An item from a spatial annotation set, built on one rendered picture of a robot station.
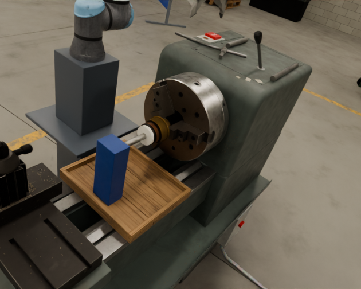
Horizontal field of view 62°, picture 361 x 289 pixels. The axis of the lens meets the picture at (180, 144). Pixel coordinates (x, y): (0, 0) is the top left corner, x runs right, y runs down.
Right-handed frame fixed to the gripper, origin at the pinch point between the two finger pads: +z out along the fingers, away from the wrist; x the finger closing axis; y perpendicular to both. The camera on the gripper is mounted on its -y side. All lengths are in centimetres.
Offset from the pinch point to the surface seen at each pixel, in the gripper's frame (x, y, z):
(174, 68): 2.1, 8.7, 22.6
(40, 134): 19, 135, 141
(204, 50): -12.5, 9.0, 15.8
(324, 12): -901, 416, 107
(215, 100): 4.7, -18.6, 21.1
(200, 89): 9.0, -14.4, 18.4
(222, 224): -16, -31, 87
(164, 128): 22.1, -15.8, 30.7
